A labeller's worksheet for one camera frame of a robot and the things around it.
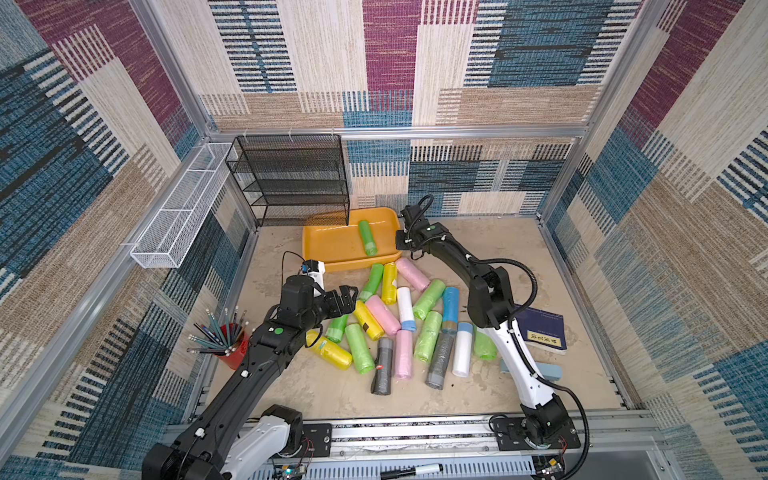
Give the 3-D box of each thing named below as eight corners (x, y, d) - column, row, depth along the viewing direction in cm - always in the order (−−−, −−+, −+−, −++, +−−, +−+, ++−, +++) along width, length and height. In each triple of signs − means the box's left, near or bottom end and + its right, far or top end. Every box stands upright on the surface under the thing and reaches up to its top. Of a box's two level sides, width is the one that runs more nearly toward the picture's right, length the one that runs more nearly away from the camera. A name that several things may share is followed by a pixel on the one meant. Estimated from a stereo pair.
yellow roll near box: (382, 304, 98) (382, 300, 96) (382, 267, 107) (382, 262, 105) (397, 304, 98) (397, 300, 96) (396, 267, 107) (396, 262, 105)
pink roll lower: (395, 379, 84) (395, 376, 82) (394, 333, 92) (394, 329, 90) (415, 379, 84) (415, 376, 82) (412, 333, 92) (413, 329, 90)
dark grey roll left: (371, 393, 82) (370, 390, 79) (376, 340, 91) (376, 336, 89) (390, 395, 81) (390, 392, 79) (393, 342, 91) (393, 337, 89)
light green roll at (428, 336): (411, 357, 87) (412, 354, 85) (427, 311, 96) (427, 307, 94) (430, 365, 85) (431, 361, 83) (444, 317, 95) (445, 313, 93)
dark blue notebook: (516, 343, 91) (518, 340, 89) (515, 309, 98) (517, 305, 97) (564, 354, 89) (567, 351, 87) (559, 318, 96) (562, 314, 94)
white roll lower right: (451, 374, 85) (453, 370, 82) (457, 325, 94) (459, 320, 91) (467, 378, 84) (469, 374, 81) (471, 329, 93) (474, 324, 91)
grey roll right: (423, 385, 83) (424, 382, 81) (440, 330, 93) (442, 326, 91) (440, 392, 82) (441, 389, 80) (456, 335, 92) (457, 332, 90)
